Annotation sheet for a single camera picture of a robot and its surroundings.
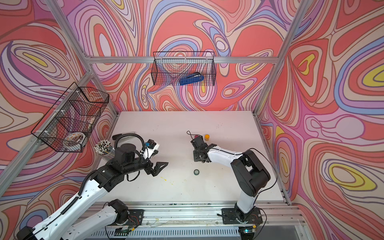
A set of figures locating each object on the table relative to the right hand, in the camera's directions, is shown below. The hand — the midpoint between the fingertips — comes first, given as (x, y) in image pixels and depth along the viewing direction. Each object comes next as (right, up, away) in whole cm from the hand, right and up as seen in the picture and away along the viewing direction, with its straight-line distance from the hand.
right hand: (201, 159), depth 93 cm
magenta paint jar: (-3, +14, +10) cm, 17 cm away
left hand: (-20, +5, -22) cm, 30 cm away
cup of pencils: (-52, +9, -15) cm, 55 cm away
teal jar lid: (-3, -7, -5) cm, 9 cm away
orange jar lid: (+5, +14, +8) cm, 17 cm away
